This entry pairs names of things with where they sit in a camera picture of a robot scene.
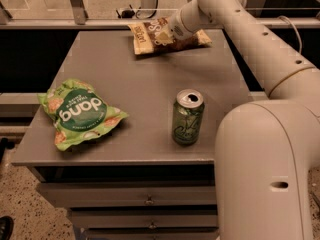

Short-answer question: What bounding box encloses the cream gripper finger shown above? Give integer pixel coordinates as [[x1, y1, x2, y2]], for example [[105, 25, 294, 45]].
[[155, 32, 174, 45]]

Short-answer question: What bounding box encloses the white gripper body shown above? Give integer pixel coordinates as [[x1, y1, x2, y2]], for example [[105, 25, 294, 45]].
[[168, 0, 213, 40]]

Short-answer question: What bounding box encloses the brown chip bag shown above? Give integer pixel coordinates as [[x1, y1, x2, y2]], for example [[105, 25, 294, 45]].
[[129, 18, 212, 55]]

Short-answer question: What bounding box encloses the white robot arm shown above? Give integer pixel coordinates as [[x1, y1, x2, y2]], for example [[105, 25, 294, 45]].
[[169, 0, 320, 240]]

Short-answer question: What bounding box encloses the green soda can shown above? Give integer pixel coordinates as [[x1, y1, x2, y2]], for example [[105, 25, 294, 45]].
[[172, 89, 205, 145]]

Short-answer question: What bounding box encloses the green dang chip bag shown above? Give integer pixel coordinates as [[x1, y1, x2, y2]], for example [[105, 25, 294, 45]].
[[38, 79, 128, 151]]

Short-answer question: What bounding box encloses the grey drawer cabinet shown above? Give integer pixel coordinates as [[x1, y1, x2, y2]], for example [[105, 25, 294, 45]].
[[12, 30, 249, 240]]

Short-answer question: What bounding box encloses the black shoe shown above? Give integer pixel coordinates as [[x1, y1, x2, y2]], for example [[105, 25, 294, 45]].
[[0, 216, 14, 240]]

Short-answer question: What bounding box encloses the black cable on floor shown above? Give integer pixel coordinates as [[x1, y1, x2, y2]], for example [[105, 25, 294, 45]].
[[115, 0, 158, 20]]

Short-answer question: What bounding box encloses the white cable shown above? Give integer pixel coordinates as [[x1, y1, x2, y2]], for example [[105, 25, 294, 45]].
[[278, 15, 304, 56]]

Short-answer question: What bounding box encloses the metal window frame rail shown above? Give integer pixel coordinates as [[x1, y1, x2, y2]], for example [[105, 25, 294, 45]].
[[0, 0, 320, 29]]

